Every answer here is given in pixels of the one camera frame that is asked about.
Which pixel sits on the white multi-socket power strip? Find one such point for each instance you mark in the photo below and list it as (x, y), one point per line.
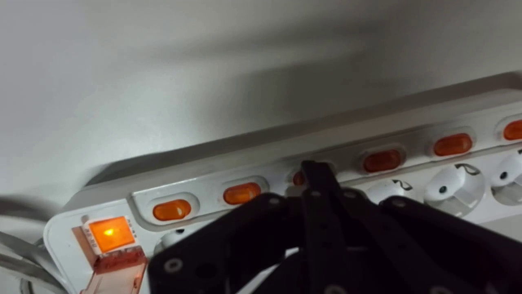
(337, 148)

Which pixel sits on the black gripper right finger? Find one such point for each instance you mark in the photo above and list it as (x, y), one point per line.
(414, 251)

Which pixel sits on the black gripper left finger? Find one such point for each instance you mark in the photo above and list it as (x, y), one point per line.
(246, 246)

